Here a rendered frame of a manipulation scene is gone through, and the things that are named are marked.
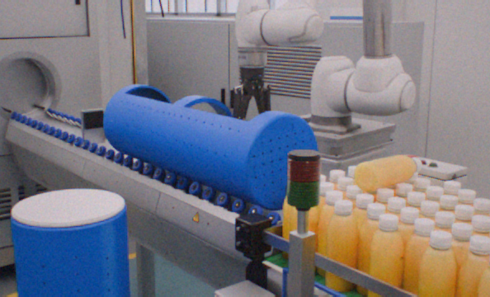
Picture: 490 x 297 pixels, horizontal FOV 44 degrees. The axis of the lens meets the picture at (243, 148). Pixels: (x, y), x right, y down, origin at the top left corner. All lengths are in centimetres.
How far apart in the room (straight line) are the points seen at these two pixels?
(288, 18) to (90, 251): 82
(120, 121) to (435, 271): 137
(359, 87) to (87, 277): 114
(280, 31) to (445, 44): 283
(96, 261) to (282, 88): 233
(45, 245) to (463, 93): 343
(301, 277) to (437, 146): 345
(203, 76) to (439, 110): 168
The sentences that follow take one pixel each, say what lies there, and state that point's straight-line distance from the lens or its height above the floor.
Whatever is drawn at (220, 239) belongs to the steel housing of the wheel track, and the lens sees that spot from 184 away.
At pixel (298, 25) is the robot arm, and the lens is 173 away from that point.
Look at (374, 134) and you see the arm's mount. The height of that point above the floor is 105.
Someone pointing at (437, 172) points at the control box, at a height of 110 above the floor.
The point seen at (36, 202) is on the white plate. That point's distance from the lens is 167.
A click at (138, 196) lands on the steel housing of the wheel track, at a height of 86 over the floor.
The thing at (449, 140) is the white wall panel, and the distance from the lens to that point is 455.
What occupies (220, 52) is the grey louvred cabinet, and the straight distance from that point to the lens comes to 402.
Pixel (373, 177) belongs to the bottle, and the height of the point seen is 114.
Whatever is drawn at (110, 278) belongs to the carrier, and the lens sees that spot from 158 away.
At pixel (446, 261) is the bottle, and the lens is 124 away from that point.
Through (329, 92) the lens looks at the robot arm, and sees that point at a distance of 225.
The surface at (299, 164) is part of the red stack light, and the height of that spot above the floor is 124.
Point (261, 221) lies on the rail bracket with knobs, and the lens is 155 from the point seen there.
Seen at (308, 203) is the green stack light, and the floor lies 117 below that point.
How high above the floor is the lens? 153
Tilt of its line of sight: 13 degrees down
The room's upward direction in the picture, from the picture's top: straight up
